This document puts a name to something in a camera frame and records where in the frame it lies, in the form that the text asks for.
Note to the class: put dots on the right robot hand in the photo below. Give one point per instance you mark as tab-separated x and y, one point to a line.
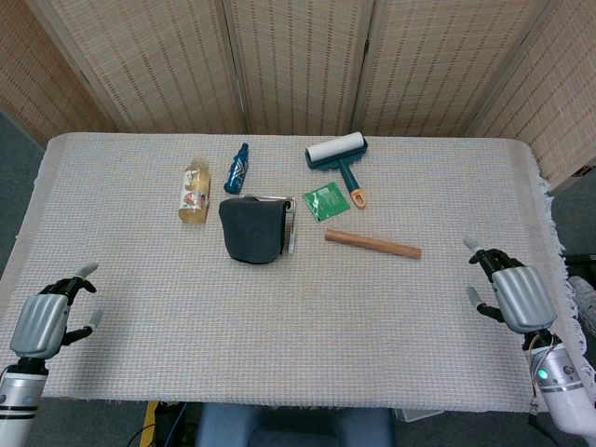
524	298

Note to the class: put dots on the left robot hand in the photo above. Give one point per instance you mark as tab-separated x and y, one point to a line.
39	321

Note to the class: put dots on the yellow cloth with black trim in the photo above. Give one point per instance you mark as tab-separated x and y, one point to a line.
251	228

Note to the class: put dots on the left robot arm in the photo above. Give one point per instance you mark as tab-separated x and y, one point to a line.
18	396

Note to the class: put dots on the metal wire stand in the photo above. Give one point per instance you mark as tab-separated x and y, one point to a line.
292	223

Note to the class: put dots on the wooden rolling pin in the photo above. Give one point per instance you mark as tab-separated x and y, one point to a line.
372	244

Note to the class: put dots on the clear bottle with yellow liquid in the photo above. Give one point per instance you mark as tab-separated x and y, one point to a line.
194	195

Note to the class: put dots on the green sachet packet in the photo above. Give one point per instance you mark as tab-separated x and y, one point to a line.
326	201

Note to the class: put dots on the white woven tablecloth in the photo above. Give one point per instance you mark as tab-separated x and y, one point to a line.
279	326

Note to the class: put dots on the teal lint roller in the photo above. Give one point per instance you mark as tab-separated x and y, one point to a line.
333	151

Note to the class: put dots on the blue patterned bottle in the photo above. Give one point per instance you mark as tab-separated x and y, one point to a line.
235	174

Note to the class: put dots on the blue grey seat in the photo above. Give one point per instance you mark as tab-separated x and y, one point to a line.
293	428

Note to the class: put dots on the woven folding screen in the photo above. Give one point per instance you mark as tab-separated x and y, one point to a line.
298	60

